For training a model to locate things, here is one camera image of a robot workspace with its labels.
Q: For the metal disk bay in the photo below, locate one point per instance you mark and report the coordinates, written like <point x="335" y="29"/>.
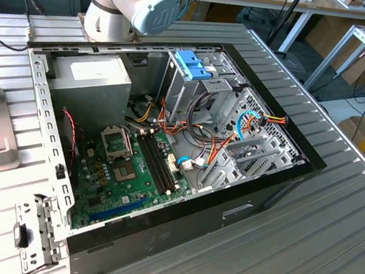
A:
<point x="228" y="175"/>

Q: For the black RAM slot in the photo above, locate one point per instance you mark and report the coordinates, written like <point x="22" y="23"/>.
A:
<point x="156" y="164"/>
<point x="164" y="165"/>
<point x="160" y="165"/>
<point x="151" y="163"/>

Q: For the metal drive cage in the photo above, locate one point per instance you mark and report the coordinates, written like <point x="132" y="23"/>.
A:
<point x="181" y="98"/>

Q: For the thin locking lever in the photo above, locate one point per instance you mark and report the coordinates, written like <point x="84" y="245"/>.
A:
<point x="128" y="144"/>

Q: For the CPU socket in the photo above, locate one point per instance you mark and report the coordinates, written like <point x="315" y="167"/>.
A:
<point x="123" y="173"/>

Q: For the green motherboard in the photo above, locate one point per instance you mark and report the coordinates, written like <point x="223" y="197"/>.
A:
<point x="114" y="192"/>

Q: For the black open PC case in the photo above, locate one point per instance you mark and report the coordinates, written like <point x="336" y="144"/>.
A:
<point x="189" y="228"/>

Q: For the blue expansion slot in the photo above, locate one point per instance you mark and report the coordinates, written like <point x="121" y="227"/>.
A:
<point x="119" y="208"/>

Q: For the grey power supply unit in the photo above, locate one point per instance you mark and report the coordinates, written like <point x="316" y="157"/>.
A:
<point x="88" y="94"/>

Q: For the metal expansion card latch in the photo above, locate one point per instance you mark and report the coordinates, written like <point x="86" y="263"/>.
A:
<point x="46" y="226"/>

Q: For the large flat cardboard sheet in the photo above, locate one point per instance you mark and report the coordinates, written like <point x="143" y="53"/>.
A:
<point x="323" y="34"/>

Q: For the blue drive cage bracket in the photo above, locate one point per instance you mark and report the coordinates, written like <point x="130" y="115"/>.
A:
<point x="193" y="71"/>

